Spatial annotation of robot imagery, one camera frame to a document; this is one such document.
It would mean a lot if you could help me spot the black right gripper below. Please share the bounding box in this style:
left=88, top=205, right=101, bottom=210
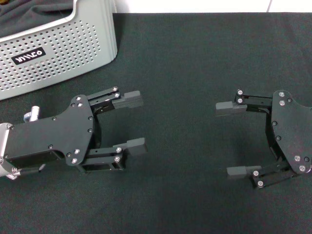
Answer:
left=215, top=89, right=312, bottom=190

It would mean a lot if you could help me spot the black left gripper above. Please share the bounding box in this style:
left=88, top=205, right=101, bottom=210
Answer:
left=4, top=94, right=103, bottom=174

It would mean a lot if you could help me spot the grey yellow towel black trim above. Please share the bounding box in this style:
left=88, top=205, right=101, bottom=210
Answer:
left=0, top=0, right=75, bottom=39

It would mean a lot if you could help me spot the black tablecloth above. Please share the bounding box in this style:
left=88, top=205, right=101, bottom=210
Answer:
left=0, top=12, right=312, bottom=234

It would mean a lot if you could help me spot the grey perforated storage box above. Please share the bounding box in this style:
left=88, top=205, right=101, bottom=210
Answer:
left=0, top=0, right=119, bottom=100

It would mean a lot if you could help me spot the left arm spring cable plug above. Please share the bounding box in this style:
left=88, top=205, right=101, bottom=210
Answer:
left=6, top=164, right=46, bottom=181

